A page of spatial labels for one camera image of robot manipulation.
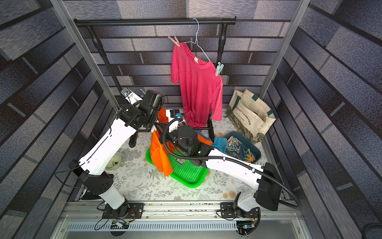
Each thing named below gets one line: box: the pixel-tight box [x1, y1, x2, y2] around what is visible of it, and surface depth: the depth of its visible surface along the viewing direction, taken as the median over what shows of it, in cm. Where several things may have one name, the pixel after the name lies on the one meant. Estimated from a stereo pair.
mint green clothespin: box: [215, 61, 224, 77], surface depth 64 cm
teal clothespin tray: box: [223, 130, 262, 164], surface depth 98 cm
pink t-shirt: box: [171, 42, 224, 130], surface depth 80 cm
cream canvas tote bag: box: [225, 89, 277, 144], surface depth 99 cm
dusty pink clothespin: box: [167, 35, 181, 48], surface depth 79 cm
